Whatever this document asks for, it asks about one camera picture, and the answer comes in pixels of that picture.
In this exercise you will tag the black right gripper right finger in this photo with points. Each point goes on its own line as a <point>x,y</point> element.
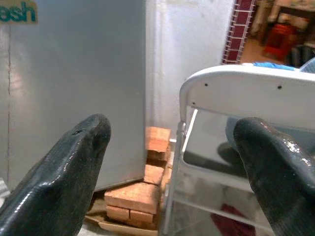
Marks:
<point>278,172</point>

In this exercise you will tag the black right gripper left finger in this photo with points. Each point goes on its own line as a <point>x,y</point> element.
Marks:
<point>56,182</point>

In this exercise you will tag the silver fridge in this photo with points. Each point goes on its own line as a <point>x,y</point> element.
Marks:
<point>73,73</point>

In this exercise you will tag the green lettered fridge sticker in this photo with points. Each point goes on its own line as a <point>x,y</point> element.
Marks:
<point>17,12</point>

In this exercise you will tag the red clay brick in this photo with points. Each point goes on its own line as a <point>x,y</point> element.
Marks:
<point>157,137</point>
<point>153,174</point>
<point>141,216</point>
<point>117,212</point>
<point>133,196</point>
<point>157,155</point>

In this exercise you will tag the dark red cloth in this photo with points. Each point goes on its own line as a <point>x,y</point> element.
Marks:
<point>229,221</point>

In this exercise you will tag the white metal folding chair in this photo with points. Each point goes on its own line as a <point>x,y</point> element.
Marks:
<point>246,91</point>

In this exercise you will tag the bright blue cloth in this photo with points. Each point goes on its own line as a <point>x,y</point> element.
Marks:
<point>270,65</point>

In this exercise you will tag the red plastic crate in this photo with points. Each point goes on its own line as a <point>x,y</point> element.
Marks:
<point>278,39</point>

